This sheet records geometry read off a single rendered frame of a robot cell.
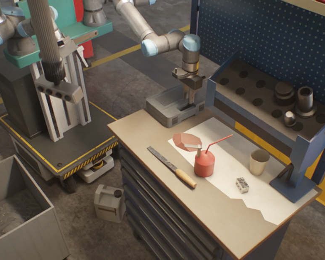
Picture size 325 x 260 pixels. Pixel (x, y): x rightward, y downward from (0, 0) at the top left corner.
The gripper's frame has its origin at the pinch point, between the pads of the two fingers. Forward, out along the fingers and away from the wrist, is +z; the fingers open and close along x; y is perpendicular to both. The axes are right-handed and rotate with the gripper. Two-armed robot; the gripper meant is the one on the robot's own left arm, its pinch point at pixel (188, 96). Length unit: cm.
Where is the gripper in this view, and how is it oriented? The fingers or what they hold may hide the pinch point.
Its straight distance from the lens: 166.2
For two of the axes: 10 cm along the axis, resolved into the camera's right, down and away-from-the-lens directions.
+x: -6.0, -5.2, 6.0
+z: 0.0, 7.5, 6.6
